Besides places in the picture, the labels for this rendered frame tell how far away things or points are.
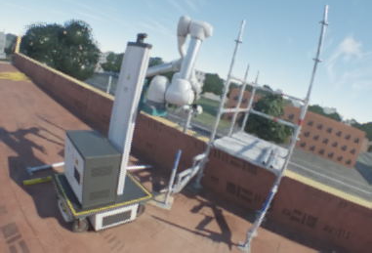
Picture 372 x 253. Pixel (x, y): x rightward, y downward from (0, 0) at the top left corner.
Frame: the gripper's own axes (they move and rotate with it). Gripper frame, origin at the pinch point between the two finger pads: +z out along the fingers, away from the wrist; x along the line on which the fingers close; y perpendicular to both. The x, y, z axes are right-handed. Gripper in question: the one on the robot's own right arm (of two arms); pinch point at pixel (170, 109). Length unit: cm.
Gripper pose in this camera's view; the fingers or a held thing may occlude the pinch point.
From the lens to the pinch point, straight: 214.5
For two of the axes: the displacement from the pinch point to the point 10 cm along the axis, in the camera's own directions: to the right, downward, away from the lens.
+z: -2.5, 9.5, 1.9
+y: -6.7, -0.3, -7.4
